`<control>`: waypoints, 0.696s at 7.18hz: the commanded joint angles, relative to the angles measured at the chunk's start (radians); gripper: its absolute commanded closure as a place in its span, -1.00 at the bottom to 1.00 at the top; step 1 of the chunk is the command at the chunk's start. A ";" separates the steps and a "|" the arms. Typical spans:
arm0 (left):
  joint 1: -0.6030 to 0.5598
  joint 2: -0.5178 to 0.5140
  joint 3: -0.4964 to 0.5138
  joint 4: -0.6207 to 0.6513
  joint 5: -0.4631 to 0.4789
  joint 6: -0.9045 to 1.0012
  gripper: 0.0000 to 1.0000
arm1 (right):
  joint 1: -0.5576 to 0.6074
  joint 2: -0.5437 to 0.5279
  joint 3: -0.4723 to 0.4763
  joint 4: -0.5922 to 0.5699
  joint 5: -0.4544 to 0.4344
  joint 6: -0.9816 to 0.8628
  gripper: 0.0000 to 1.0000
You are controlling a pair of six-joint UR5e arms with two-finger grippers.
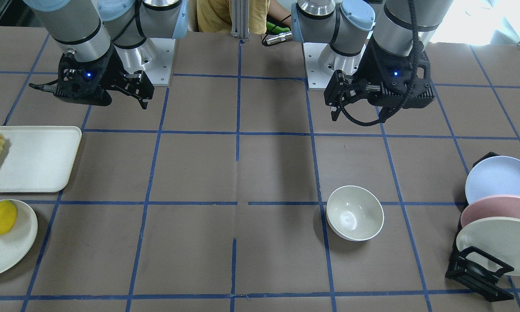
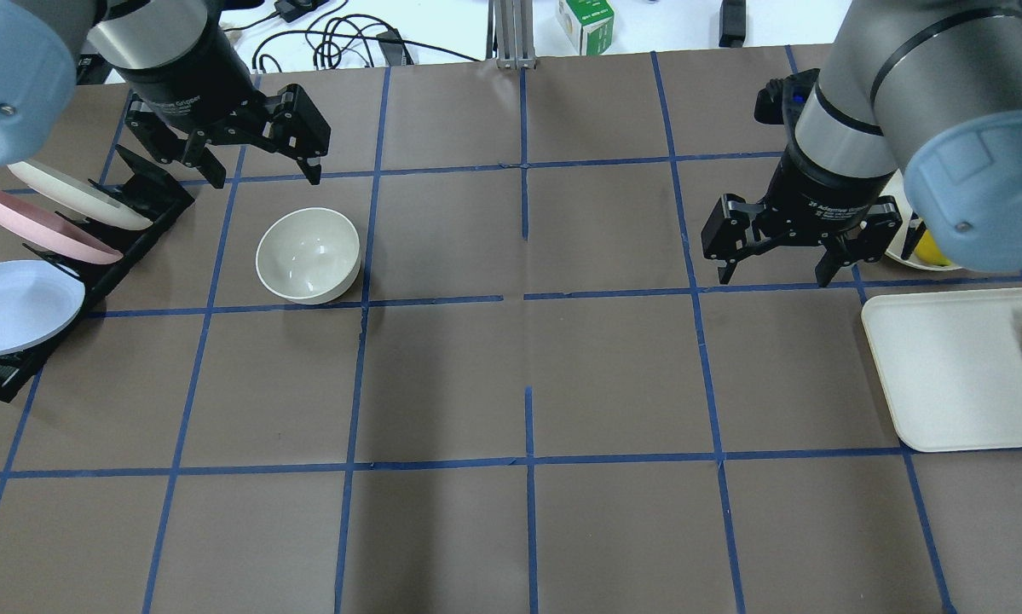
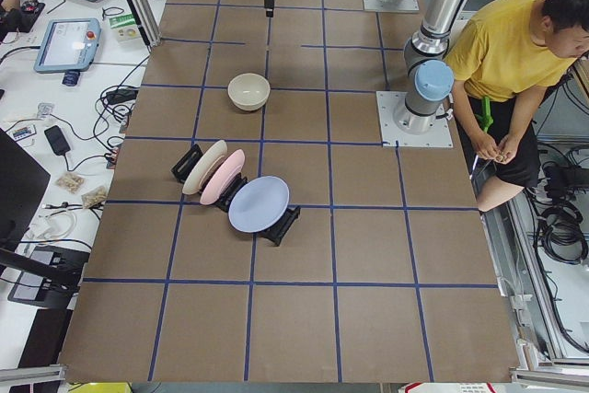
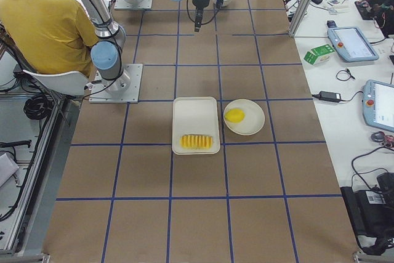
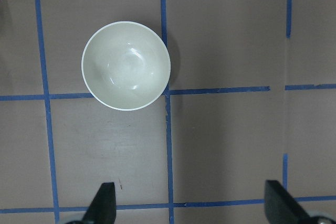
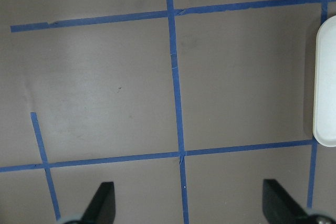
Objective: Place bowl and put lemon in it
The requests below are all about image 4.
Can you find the black case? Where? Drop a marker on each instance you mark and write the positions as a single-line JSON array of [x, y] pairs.
[[371, 213]]

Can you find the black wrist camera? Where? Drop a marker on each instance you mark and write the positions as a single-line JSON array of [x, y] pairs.
[[198, 19]]

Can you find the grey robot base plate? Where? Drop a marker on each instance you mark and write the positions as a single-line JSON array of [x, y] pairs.
[[125, 89]]

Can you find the yellow lemon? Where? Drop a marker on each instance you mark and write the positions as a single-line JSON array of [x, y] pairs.
[[235, 115]]

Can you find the green white carton box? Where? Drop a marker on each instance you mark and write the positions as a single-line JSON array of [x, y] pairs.
[[319, 54]]

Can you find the white chair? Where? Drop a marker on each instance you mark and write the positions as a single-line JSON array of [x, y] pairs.
[[69, 83]]

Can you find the white rectangular tray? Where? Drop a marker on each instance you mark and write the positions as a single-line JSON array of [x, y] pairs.
[[195, 115]]

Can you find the person in yellow shirt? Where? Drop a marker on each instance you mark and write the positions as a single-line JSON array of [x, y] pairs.
[[54, 36]]

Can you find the upper blue teach pendant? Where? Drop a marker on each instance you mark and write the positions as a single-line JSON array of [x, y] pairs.
[[351, 44]]

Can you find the blue teach pendant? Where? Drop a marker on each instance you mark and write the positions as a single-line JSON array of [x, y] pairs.
[[378, 104], [351, 44]]

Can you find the sliced yellow fruit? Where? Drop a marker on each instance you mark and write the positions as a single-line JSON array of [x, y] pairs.
[[196, 141]]

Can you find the white round plate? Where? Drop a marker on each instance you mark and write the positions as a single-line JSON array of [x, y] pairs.
[[253, 121]]

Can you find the lower blue teach pendant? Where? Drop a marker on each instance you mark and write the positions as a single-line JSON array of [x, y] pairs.
[[378, 104]]

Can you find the black power adapter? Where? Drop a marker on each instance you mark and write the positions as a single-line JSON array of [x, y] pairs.
[[330, 96]]

